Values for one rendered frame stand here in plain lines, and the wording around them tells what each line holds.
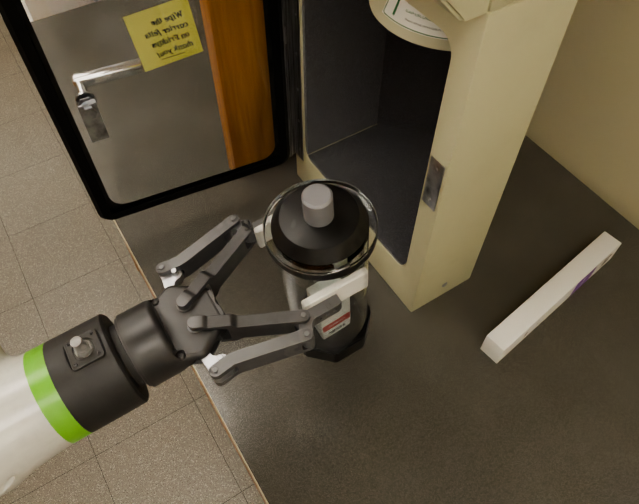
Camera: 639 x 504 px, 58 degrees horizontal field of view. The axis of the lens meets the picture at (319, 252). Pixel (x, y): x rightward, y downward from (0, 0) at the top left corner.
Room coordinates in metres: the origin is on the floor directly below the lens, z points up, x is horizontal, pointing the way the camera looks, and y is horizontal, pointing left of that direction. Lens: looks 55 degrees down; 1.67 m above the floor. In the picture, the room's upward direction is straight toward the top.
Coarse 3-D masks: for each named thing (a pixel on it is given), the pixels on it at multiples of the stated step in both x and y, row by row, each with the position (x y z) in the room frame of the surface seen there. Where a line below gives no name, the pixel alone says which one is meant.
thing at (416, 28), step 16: (384, 0) 0.56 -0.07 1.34; (400, 0) 0.54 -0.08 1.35; (384, 16) 0.54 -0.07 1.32; (400, 16) 0.53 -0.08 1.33; (416, 16) 0.52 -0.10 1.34; (400, 32) 0.52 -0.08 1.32; (416, 32) 0.51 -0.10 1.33; (432, 32) 0.51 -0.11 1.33; (432, 48) 0.50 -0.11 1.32; (448, 48) 0.50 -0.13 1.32
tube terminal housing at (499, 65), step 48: (432, 0) 0.47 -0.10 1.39; (528, 0) 0.44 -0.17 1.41; (576, 0) 0.47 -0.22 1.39; (480, 48) 0.41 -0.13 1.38; (528, 48) 0.45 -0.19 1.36; (480, 96) 0.42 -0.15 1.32; (528, 96) 0.46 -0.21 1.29; (432, 144) 0.44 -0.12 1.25; (480, 144) 0.43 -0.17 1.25; (480, 192) 0.45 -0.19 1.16; (432, 240) 0.42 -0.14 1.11; (480, 240) 0.47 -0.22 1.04; (432, 288) 0.43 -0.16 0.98
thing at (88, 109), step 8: (80, 104) 0.55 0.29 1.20; (88, 104) 0.54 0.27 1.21; (96, 104) 0.55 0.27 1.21; (80, 112) 0.54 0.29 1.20; (88, 112) 0.54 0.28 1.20; (96, 112) 0.54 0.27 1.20; (88, 120) 0.54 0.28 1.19; (96, 120) 0.54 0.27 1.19; (88, 128) 0.54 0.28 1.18; (96, 128) 0.54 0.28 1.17; (104, 128) 0.55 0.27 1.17; (96, 136) 0.54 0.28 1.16; (104, 136) 0.54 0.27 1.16
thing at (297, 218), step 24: (312, 192) 0.34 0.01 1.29; (336, 192) 0.36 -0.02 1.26; (288, 216) 0.33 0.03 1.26; (312, 216) 0.32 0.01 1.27; (336, 216) 0.33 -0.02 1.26; (360, 216) 0.33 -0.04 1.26; (288, 240) 0.31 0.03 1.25; (312, 240) 0.31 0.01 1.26; (336, 240) 0.31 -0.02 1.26; (360, 240) 0.31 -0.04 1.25; (312, 264) 0.29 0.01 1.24
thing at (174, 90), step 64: (64, 0) 0.56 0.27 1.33; (128, 0) 0.59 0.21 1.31; (192, 0) 0.62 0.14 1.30; (256, 0) 0.65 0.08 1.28; (64, 64) 0.55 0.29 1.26; (128, 64) 0.58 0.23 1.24; (192, 64) 0.61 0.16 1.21; (256, 64) 0.65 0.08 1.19; (128, 128) 0.57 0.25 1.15; (192, 128) 0.61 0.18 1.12; (256, 128) 0.64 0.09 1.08; (128, 192) 0.56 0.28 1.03
